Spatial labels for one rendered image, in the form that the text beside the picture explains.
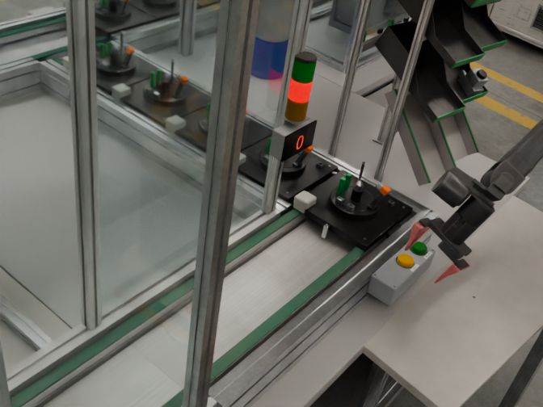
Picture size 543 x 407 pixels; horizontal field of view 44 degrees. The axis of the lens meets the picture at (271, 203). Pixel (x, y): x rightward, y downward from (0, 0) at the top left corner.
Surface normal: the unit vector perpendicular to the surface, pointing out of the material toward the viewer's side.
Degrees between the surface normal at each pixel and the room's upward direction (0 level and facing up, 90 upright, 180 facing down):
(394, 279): 0
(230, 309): 0
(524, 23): 90
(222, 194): 90
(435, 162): 45
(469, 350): 0
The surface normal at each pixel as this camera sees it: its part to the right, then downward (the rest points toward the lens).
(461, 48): 0.39, -0.49
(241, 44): 0.76, 0.47
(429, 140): 0.55, -0.18
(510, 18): -0.72, 0.34
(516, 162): -0.04, -0.09
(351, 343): 0.14, -0.79
